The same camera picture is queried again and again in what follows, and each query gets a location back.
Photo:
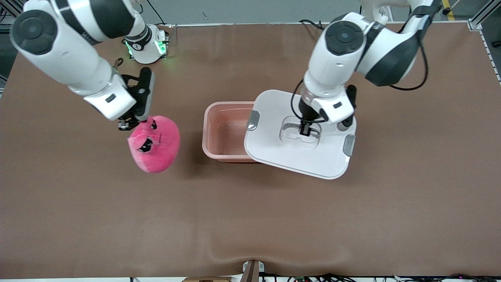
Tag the pink plush toy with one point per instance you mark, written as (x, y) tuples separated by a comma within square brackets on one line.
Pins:
[(156, 149)]

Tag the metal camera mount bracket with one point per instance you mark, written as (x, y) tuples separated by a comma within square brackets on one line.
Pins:
[(252, 272)]

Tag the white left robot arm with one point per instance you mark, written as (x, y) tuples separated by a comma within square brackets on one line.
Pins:
[(332, 66)]

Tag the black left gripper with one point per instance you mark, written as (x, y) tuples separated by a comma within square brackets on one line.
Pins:
[(306, 113)]

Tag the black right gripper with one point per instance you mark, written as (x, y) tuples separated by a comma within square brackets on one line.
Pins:
[(126, 124)]

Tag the pink plastic box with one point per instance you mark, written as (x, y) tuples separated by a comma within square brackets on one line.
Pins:
[(223, 133)]

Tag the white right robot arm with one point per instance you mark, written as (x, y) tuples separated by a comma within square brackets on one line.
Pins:
[(58, 51)]

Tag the black floor stand foot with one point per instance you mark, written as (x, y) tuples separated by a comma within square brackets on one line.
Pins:
[(448, 9)]

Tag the brown table mat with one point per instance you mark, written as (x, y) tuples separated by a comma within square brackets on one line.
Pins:
[(352, 215)]

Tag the white box lid grey latches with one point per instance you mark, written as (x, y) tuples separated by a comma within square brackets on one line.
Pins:
[(282, 156)]

